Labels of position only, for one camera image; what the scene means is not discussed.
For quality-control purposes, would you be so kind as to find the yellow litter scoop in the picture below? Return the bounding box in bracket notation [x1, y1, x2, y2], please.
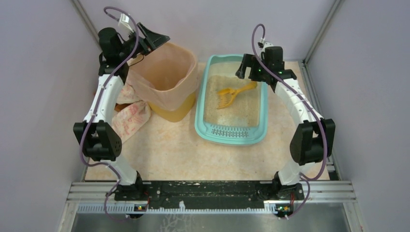
[217, 81, 257, 109]

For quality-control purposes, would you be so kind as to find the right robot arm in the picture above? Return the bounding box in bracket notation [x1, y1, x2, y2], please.
[235, 45, 336, 197]

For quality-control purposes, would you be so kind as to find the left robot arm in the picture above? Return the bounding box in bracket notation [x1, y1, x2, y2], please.
[73, 23, 170, 199]

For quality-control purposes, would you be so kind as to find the teal litter box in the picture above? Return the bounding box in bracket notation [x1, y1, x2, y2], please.
[194, 54, 268, 145]

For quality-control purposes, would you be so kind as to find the cat litter sand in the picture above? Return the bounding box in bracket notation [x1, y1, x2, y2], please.
[203, 75, 261, 127]

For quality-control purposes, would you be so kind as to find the orange plastic bin liner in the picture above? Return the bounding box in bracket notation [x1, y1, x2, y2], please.
[127, 42, 200, 111]

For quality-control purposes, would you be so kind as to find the brown wooden tray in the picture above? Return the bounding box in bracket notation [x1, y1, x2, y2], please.
[115, 104, 124, 112]

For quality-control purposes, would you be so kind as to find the yellow trash bin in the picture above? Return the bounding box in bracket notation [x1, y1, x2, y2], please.
[147, 93, 197, 123]

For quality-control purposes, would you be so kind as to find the pink patterned cloth bag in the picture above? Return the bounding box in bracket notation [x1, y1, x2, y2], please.
[112, 84, 151, 143]

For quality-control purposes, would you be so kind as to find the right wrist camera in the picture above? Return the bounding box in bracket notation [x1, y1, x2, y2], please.
[257, 38, 274, 51]

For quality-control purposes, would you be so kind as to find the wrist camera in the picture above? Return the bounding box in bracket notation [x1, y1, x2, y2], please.
[257, 38, 274, 51]
[117, 13, 134, 35]

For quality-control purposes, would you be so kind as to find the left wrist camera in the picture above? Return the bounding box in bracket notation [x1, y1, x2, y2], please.
[117, 13, 134, 35]

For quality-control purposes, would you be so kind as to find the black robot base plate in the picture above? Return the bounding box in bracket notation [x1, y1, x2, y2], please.
[113, 180, 305, 210]

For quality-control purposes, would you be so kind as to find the aluminium frame rail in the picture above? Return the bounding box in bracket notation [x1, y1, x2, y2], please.
[64, 181, 356, 216]

